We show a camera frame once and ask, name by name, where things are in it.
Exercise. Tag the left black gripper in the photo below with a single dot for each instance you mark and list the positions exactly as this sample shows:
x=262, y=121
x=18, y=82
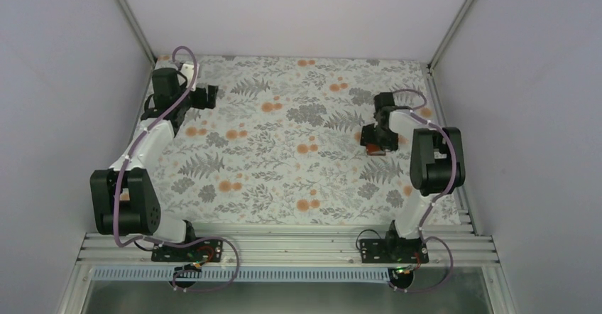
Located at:
x=200, y=102

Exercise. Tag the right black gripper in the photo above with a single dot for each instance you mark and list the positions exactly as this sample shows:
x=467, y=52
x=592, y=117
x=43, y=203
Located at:
x=365, y=136

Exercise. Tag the brown leather card holder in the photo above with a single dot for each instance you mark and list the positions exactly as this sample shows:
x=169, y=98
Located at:
x=375, y=150

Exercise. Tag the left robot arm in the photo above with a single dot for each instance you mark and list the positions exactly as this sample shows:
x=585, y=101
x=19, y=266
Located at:
x=125, y=203

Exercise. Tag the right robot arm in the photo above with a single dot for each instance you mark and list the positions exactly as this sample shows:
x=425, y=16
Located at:
x=437, y=164

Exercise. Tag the floral patterned table mat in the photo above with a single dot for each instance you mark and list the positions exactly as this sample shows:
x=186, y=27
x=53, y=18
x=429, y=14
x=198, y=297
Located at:
x=282, y=144

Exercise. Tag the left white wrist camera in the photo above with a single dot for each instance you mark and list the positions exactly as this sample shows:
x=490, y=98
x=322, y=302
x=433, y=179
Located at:
x=190, y=70

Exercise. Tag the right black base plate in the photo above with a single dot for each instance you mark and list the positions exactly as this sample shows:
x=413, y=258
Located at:
x=396, y=251

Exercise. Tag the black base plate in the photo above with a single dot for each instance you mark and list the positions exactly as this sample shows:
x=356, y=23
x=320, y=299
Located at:
x=396, y=251
x=208, y=250

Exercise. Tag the aluminium rail frame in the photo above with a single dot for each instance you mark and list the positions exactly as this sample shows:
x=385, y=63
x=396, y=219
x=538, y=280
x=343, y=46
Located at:
x=309, y=245

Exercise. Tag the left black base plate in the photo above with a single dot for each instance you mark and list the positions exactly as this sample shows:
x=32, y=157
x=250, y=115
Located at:
x=208, y=250

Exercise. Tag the slotted grey cable duct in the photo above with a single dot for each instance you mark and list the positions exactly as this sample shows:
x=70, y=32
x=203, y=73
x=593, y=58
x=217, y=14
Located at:
x=245, y=274

